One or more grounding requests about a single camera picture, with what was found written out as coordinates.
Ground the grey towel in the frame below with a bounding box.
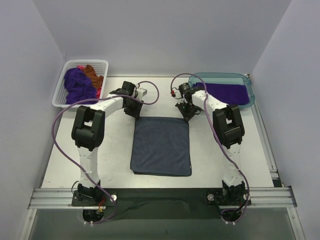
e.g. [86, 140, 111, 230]
[130, 116, 192, 177]

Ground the purple towel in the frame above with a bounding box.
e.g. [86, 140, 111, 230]
[206, 83, 251, 106]
[64, 67, 97, 105]

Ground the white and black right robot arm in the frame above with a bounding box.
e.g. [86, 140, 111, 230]
[171, 87, 246, 198]

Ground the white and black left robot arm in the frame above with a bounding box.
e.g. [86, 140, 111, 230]
[71, 81, 147, 201]

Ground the pink red cloth in basket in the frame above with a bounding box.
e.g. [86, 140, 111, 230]
[77, 65, 102, 98]

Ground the brown cloth in basket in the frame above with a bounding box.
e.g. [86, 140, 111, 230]
[82, 64, 104, 90]

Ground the teal plastic bin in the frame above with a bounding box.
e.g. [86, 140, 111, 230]
[188, 72, 255, 109]

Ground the white plastic laundry basket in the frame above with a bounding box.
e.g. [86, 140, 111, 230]
[51, 59, 109, 109]

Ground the purple towel in basket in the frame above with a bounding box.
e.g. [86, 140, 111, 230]
[64, 67, 97, 105]

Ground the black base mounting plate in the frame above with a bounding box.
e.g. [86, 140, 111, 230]
[71, 187, 251, 222]

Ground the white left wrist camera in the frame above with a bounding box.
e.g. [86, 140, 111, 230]
[135, 88, 148, 100]

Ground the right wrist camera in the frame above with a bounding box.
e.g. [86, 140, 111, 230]
[171, 82, 191, 100]

